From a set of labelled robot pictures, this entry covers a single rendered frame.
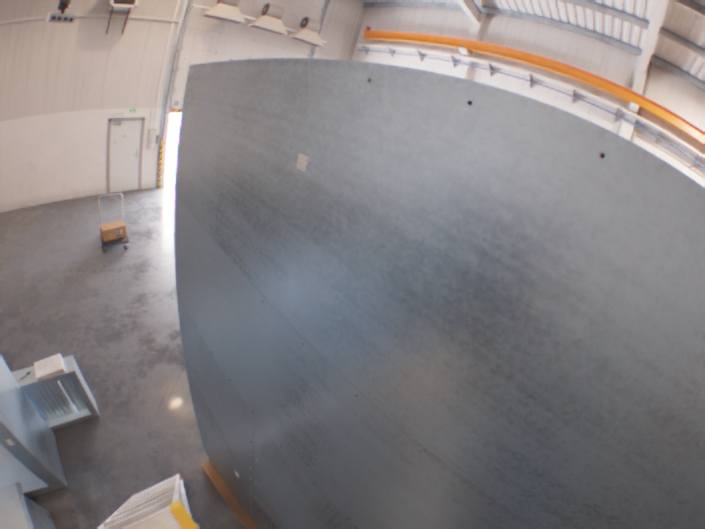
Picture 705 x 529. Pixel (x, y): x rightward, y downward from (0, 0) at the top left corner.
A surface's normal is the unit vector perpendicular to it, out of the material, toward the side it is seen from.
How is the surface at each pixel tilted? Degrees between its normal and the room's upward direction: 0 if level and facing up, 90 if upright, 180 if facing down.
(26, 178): 90
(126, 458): 0
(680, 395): 90
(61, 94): 90
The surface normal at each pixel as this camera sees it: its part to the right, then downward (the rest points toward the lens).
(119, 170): 0.70, 0.49
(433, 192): -0.67, 0.18
